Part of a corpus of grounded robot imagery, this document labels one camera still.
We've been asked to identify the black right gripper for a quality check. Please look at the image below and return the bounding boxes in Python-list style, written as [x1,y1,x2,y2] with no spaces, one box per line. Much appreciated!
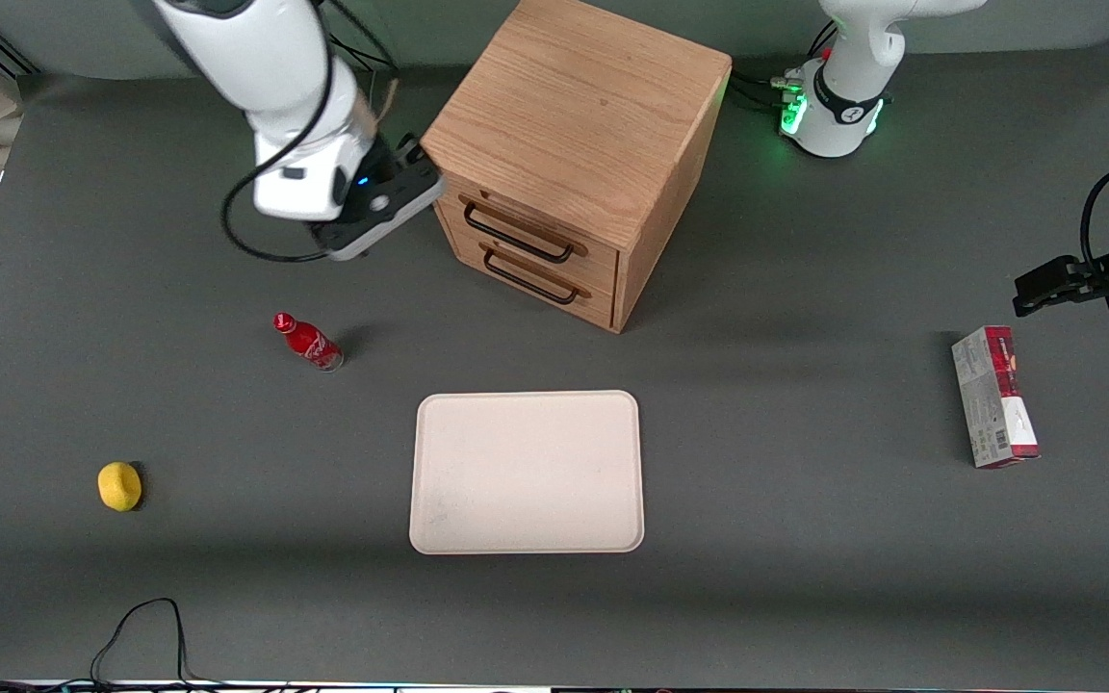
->
[348,133,436,209]

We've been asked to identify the wooden two-drawer cabinet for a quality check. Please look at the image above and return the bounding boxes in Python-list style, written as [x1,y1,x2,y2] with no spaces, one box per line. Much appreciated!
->
[420,0,734,334]

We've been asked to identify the wooden drawer below cabinet lid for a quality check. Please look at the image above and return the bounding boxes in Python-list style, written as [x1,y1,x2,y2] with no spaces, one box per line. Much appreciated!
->
[432,173,621,295]

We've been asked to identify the wooden drawer at cabinet base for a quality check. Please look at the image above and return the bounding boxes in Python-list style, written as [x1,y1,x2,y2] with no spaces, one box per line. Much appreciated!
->
[449,226,617,331]

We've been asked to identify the grey and red carton box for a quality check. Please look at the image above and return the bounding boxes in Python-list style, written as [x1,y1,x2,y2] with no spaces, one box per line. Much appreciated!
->
[951,325,1042,470]

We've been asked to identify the red cola bottle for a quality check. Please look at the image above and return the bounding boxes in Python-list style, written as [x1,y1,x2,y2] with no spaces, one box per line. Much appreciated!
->
[272,311,345,372]

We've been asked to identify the beige rectangular tray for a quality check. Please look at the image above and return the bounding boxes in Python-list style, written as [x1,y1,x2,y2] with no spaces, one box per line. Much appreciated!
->
[409,390,645,555]

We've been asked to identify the yellow lemon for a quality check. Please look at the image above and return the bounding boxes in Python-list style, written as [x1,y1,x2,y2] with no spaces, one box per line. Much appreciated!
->
[97,461,143,512]

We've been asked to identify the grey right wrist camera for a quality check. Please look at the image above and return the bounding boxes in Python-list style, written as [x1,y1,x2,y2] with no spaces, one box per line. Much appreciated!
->
[309,173,447,263]

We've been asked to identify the black cables behind arm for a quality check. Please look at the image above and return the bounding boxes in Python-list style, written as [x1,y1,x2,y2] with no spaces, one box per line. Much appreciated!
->
[322,0,400,76]

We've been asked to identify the black handle of lid-side drawer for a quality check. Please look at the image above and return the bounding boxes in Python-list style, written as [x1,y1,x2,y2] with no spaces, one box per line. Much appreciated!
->
[459,195,576,265]

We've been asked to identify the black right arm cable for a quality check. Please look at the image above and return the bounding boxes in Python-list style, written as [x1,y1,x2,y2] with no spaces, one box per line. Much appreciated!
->
[220,0,340,264]

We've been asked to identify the black handle of base-side drawer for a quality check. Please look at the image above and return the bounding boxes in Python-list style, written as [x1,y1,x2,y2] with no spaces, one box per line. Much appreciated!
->
[479,244,582,306]

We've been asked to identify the black arm base cables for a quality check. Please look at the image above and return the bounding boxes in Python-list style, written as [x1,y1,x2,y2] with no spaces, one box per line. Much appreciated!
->
[726,19,839,118]

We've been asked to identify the black looped table cable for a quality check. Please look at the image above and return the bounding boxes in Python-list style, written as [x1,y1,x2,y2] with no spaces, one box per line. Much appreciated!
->
[0,597,297,693]

